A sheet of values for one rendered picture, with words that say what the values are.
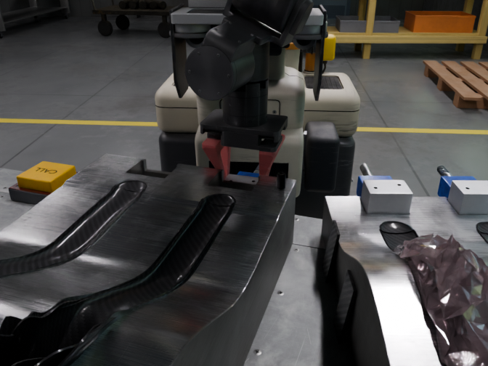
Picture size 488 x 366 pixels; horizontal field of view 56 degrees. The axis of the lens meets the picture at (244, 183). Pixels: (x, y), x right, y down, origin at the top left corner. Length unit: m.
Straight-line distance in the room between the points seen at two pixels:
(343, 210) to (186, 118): 0.75
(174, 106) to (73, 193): 0.72
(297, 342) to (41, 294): 0.24
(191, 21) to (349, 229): 0.44
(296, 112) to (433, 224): 0.46
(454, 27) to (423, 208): 5.50
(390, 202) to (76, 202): 0.36
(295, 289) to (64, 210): 0.26
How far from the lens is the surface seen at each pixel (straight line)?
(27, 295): 0.35
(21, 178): 0.75
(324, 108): 1.21
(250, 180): 0.63
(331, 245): 0.52
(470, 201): 0.60
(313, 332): 0.48
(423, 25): 5.94
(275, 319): 0.49
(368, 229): 0.53
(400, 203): 0.57
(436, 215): 0.59
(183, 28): 0.82
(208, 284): 0.39
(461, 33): 6.09
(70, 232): 0.49
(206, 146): 0.59
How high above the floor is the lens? 1.13
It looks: 27 degrees down
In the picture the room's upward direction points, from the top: straight up
